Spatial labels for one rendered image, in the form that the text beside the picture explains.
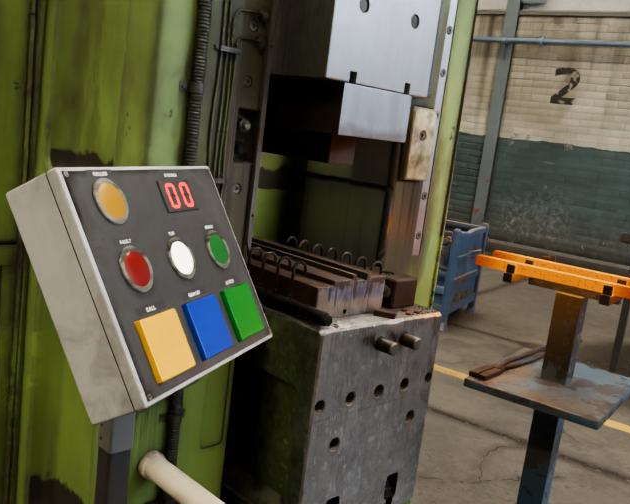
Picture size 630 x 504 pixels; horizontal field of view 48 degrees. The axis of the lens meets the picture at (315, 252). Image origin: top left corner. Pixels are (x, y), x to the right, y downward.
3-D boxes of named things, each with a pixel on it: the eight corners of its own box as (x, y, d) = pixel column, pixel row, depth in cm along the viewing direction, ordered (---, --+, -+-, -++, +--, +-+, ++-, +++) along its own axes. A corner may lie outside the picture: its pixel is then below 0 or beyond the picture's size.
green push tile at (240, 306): (265, 328, 104) (247, 281, 104) (243, 340, 97) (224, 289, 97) (255, 332, 105) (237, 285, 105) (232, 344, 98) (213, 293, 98)
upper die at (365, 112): (405, 143, 144) (412, 95, 142) (338, 134, 130) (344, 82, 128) (270, 125, 173) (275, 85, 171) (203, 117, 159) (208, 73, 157)
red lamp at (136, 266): (159, 288, 84) (162, 253, 83) (124, 291, 80) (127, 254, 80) (145, 282, 86) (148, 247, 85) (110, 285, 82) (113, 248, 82)
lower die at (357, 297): (380, 311, 150) (386, 272, 148) (313, 320, 136) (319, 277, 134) (254, 266, 179) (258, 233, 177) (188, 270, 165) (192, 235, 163)
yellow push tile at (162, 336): (197, 365, 86) (175, 306, 86) (163, 383, 79) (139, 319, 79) (185, 369, 87) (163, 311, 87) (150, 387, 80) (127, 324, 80)
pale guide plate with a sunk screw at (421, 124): (427, 181, 172) (438, 110, 169) (404, 179, 166) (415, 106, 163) (420, 179, 173) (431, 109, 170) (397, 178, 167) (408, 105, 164)
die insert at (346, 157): (352, 165, 149) (356, 136, 148) (328, 163, 144) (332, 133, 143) (261, 149, 170) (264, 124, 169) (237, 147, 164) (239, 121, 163)
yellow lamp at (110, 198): (134, 221, 84) (137, 185, 83) (97, 221, 80) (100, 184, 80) (120, 217, 86) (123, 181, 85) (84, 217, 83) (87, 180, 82)
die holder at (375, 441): (413, 498, 164) (443, 312, 156) (293, 552, 137) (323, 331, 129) (258, 410, 202) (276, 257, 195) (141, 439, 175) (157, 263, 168)
